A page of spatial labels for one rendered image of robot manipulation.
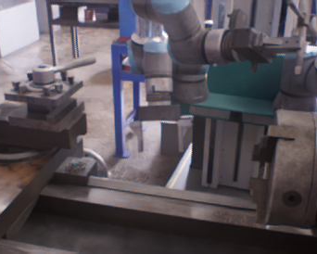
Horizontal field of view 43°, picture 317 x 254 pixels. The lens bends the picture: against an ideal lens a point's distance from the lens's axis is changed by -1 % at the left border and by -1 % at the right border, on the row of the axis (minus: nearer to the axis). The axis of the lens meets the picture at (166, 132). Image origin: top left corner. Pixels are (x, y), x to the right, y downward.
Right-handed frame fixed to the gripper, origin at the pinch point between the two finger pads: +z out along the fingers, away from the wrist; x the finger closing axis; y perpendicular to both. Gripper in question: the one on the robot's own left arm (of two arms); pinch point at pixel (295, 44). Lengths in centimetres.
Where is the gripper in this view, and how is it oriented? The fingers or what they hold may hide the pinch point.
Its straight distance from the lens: 97.4
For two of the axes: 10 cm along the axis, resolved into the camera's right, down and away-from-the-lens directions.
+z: 7.8, 1.0, -6.1
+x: -6.0, -1.5, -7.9
